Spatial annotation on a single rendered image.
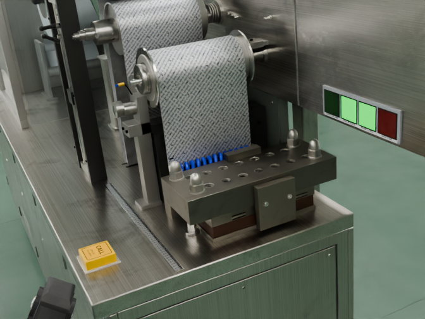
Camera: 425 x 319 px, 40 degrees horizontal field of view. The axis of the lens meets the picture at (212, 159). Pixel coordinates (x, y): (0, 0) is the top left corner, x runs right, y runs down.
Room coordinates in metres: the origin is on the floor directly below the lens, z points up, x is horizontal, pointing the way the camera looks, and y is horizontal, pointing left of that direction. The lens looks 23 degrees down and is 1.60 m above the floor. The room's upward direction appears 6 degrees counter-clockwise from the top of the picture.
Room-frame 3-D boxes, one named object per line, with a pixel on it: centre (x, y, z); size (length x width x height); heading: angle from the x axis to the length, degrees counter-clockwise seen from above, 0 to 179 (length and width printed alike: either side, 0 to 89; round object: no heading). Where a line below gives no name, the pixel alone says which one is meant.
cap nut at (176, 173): (1.26, 0.09, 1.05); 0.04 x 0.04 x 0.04
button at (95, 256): (1.14, 0.28, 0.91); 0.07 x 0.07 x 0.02; 24
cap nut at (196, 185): (1.18, 0.04, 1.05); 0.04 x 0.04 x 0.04
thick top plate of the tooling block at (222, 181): (1.29, -0.09, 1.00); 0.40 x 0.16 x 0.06; 114
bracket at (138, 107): (1.40, 0.19, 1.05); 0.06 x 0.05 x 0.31; 114
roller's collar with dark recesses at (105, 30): (1.60, 0.26, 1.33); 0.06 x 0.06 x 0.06; 24
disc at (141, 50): (1.38, 0.14, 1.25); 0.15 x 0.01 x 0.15; 24
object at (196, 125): (1.38, 0.00, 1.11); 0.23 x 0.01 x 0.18; 114
